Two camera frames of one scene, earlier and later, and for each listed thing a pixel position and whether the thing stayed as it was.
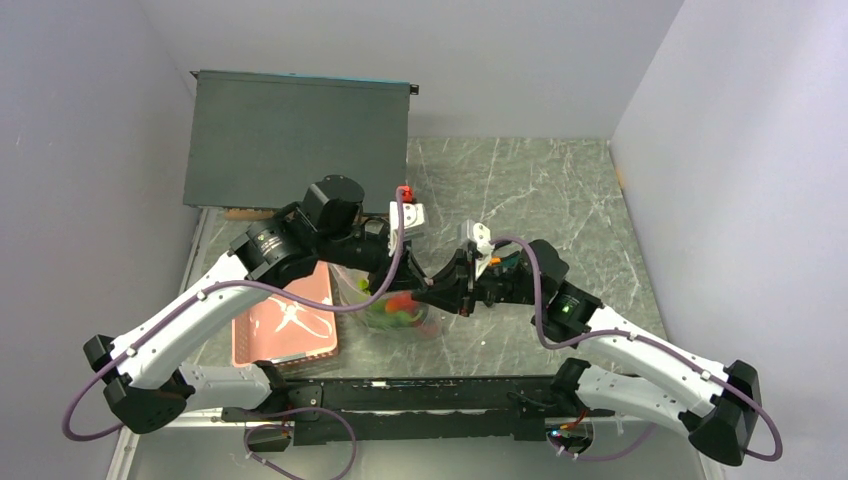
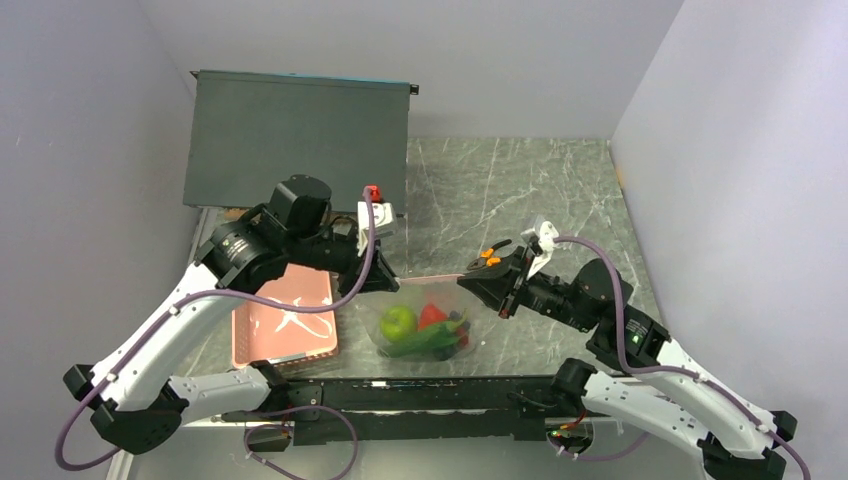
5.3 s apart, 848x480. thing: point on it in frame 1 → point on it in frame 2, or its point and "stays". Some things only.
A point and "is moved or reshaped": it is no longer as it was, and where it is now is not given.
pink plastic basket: x=281 y=327 stays
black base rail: x=338 y=410 stays
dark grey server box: x=263 y=139 stays
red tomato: x=401 y=301 → x=431 y=314
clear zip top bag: x=396 y=315 is moved or reshaped
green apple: x=364 y=285 is moved or reshaped
